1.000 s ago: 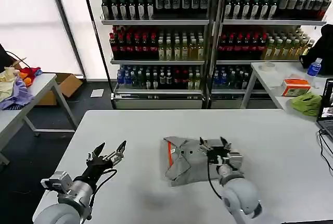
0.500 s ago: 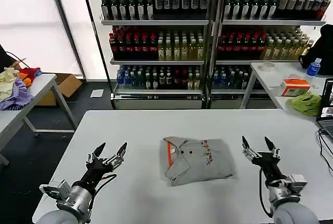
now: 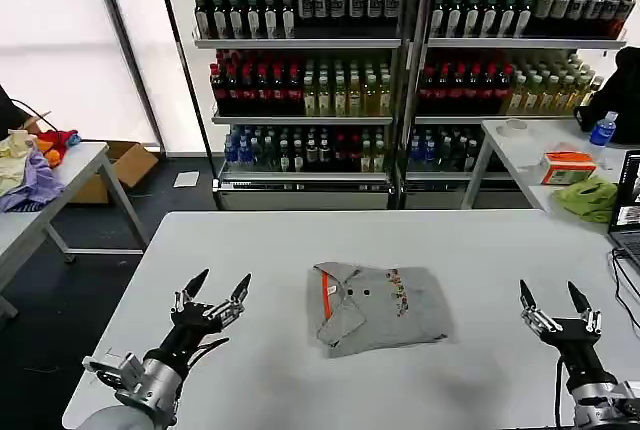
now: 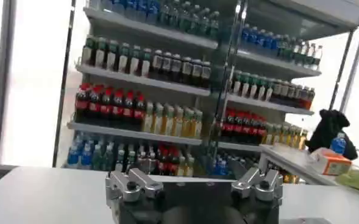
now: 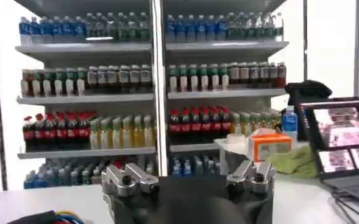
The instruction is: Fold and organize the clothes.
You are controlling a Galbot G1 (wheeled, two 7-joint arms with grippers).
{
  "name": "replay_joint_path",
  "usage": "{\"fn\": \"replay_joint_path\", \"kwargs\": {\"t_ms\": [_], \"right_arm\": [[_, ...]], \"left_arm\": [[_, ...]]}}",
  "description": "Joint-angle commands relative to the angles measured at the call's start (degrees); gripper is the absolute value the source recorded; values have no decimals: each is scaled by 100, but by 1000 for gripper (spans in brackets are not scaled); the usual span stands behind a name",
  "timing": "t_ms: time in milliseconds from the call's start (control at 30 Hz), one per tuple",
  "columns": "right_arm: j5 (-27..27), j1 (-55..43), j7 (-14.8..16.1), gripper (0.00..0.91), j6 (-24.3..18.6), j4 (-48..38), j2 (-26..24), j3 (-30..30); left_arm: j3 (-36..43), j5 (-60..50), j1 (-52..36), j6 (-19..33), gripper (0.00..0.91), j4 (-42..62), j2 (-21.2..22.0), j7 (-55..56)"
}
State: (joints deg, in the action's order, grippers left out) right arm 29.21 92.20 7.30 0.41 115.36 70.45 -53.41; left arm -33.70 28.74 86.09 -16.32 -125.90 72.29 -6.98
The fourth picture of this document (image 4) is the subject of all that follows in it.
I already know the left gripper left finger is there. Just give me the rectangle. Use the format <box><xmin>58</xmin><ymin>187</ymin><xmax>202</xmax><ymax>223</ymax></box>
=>
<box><xmin>105</xmin><ymin>167</ymin><xmax>165</xmax><ymax>204</ymax></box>

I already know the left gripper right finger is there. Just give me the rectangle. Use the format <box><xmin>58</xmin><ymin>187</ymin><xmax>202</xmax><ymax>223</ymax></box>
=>
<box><xmin>230</xmin><ymin>167</ymin><xmax>284</xmax><ymax>203</ymax></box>

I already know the white desk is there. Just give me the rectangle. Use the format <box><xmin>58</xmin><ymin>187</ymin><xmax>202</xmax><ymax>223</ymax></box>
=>
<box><xmin>259</xmin><ymin>144</ymin><xmax>359</xmax><ymax>187</ymax></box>

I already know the orange tissue box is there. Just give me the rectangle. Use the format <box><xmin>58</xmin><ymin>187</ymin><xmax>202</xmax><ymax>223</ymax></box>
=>
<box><xmin>309</xmin><ymin>147</ymin><xmax>353</xmax><ymax>177</ymax></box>

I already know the black bag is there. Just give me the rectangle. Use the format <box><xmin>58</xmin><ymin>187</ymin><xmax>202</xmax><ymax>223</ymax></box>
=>
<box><xmin>304</xmin><ymin>108</ymin><xmax>359</xmax><ymax>161</ymax></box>

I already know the blue water bottle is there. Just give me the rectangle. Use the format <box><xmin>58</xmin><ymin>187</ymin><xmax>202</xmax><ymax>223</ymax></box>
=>
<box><xmin>330</xmin><ymin>131</ymin><xmax>347</xmax><ymax>156</ymax></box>

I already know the metal shelf with bottles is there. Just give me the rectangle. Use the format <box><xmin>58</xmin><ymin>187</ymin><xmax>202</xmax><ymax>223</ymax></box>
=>
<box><xmin>62</xmin><ymin>0</ymin><xmax>229</xmax><ymax>179</ymax></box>
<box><xmin>209</xmin><ymin>0</ymin><xmax>359</xmax><ymax>184</ymax></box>

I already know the green cloth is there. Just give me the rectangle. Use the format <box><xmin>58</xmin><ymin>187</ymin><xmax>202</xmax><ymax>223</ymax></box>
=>
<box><xmin>335</xmin><ymin>169</ymin><xmax>359</xmax><ymax>195</ymax></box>

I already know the thin black pole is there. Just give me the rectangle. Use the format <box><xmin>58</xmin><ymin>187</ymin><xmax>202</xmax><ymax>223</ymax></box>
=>
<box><xmin>52</xmin><ymin>0</ymin><xmax>77</xmax><ymax>168</ymax></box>

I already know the grey window post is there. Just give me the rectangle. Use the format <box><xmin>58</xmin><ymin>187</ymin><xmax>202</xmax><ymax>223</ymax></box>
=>
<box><xmin>0</xmin><ymin>0</ymin><xmax>18</xmax><ymax>164</ymax></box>

